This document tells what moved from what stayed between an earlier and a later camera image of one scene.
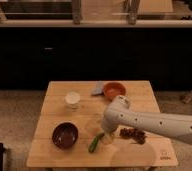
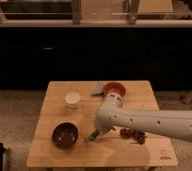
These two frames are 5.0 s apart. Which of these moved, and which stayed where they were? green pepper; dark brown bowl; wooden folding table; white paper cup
Moved: green pepper
Stayed: dark brown bowl; wooden folding table; white paper cup
